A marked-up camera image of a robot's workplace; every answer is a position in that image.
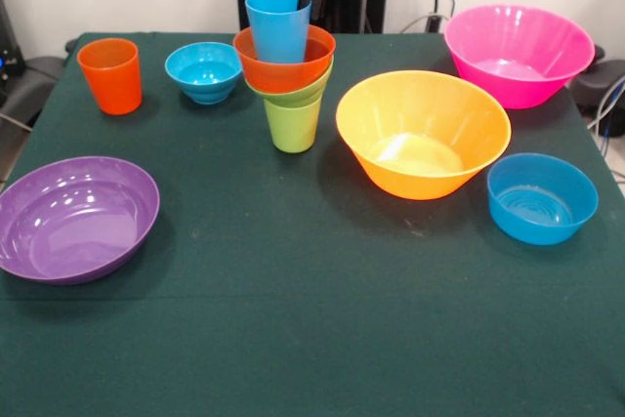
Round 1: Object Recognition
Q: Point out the orange plastic cup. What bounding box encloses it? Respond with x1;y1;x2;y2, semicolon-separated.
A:
76;37;144;117

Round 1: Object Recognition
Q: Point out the dark green tablecloth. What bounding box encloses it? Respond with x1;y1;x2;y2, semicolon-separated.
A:
0;31;625;417

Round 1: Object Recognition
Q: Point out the black equipment base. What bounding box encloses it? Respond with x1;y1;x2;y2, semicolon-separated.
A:
568;43;625;118

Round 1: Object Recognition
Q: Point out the light blue stepped bowl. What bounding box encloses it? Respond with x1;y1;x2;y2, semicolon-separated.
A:
164;41;244;105

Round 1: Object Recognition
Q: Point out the black computer case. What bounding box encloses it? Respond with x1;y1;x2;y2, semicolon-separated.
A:
0;0;26;106

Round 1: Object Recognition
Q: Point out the large yellow-orange bowl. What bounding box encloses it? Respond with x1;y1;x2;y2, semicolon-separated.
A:
335;69;513;201

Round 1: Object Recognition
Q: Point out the large pink bowl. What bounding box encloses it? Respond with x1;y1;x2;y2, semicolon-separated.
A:
442;3;597;110

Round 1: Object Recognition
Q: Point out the large purple bowl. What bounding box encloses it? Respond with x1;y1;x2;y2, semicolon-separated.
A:
0;155;161;286

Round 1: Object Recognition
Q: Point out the white cable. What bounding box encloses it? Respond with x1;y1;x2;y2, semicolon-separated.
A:
397;13;448;33

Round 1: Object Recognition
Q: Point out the blue plastic cup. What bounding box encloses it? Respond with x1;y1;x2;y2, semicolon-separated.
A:
244;0;313;65

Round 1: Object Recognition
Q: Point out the grey cable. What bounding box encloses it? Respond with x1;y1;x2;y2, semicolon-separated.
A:
585;72;625;145

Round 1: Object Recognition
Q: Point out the blue round bowl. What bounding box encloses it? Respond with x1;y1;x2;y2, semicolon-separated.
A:
486;152;600;246

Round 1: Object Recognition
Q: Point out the green plastic cup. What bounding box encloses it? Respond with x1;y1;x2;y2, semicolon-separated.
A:
263;96;323;153

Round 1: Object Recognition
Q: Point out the green stepped bowl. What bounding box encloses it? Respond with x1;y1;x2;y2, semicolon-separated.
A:
243;58;335;108

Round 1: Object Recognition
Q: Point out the orange round bowl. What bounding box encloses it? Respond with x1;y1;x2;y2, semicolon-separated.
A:
232;23;338;95

